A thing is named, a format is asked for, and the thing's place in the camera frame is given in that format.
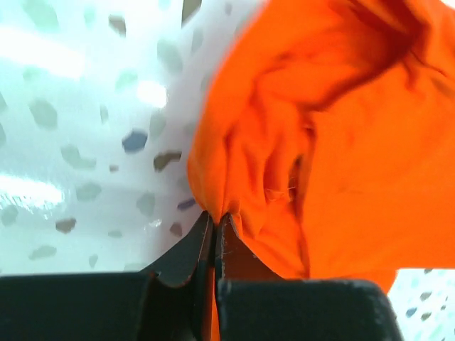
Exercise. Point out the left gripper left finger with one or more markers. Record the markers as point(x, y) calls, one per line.
point(178, 303)

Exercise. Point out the orange t shirt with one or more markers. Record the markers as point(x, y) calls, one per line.
point(328, 136)

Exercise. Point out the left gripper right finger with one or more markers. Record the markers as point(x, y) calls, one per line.
point(244, 288)

